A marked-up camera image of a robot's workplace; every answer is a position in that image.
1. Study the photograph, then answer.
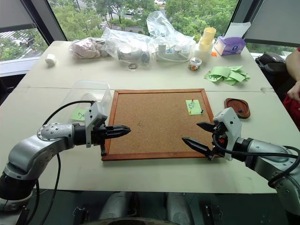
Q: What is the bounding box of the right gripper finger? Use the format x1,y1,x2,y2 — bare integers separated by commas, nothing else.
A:
196,121,216,134
181,137,211,156

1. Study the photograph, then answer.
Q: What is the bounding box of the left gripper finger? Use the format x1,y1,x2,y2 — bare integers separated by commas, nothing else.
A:
105,133,130,141
106,125,131,134

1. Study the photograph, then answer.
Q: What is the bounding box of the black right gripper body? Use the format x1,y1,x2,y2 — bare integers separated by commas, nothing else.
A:
207,121,228,162

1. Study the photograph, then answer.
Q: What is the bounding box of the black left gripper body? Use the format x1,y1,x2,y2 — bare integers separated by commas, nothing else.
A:
90,123,113,157

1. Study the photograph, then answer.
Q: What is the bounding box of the green note with drawing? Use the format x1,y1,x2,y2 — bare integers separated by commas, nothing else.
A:
185,99,203,116

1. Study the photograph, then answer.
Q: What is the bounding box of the green note with scribble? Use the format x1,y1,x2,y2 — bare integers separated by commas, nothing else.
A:
71,108,87,121

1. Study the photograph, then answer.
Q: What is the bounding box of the wood framed cork board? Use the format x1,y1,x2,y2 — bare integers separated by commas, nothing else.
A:
101,88,223,161

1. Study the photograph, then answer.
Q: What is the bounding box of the light green paper piece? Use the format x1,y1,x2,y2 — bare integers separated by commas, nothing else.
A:
204,66,232,83

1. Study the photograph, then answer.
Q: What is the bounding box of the small jar of pins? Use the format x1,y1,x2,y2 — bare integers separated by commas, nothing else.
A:
187,56,203,73

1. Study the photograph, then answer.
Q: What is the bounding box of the bystander bare hand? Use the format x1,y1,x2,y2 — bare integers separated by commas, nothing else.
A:
286,81,300,100

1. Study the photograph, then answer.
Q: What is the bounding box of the dark wooden tray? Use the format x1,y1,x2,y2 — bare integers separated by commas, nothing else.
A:
223,97,251,120

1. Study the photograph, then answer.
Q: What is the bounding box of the clear plastic container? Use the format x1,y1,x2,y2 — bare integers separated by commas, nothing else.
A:
70,80,112,121

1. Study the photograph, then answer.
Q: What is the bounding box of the pile of green notes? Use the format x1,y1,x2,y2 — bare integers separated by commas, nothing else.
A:
220,65,250,86

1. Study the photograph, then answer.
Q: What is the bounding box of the grey rounded robot leg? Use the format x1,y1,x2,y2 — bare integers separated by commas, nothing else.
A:
97,191,139,221
165,192,195,225

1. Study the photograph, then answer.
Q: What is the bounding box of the white square box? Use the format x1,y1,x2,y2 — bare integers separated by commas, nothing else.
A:
194,38,216,63

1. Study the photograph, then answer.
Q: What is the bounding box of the bystander red clothing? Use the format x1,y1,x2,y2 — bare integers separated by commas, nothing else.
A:
283,93,300,132

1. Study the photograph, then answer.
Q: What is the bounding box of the white power strip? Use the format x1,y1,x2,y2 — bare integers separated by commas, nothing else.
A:
155,43,191,62

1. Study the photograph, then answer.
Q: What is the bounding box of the clear bag with grey parts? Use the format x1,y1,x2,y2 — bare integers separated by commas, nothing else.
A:
101,26,153,68

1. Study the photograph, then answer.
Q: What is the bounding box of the purple tissue pack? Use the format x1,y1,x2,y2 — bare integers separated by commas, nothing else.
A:
213,35,247,57

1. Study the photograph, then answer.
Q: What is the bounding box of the black backpack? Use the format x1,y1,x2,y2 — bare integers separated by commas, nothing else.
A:
255,52,291,97

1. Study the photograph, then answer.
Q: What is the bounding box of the bag of pink cloth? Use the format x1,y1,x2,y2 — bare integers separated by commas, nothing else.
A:
68,37,106,60

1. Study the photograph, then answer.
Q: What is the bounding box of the cream plastic cup stack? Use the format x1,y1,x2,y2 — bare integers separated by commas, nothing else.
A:
199,26,217,53

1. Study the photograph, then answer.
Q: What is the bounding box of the white tape roll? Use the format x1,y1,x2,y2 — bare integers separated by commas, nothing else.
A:
45,53,57,68

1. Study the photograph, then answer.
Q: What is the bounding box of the large clear plastic bag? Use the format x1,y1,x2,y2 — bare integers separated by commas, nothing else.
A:
146,10,197,63

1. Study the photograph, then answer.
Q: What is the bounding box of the grey roller blind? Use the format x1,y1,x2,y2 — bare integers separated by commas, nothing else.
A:
0,0,36,33
243,0,300,48

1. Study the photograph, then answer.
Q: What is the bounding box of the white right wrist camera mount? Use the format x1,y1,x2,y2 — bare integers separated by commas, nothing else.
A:
212,107,242,162

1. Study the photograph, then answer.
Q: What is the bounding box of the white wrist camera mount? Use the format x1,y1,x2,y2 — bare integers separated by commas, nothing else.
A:
84,101,109,149
212,107,242,162

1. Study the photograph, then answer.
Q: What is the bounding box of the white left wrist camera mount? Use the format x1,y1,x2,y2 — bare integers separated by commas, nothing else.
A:
84,101,109,149

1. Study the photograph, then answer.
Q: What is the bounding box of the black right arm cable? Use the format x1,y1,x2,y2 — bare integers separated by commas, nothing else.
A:
211,133,300,188

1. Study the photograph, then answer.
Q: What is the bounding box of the dark window frame post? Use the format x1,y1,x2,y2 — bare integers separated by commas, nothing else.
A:
30,0,68,47
224,0,256,36

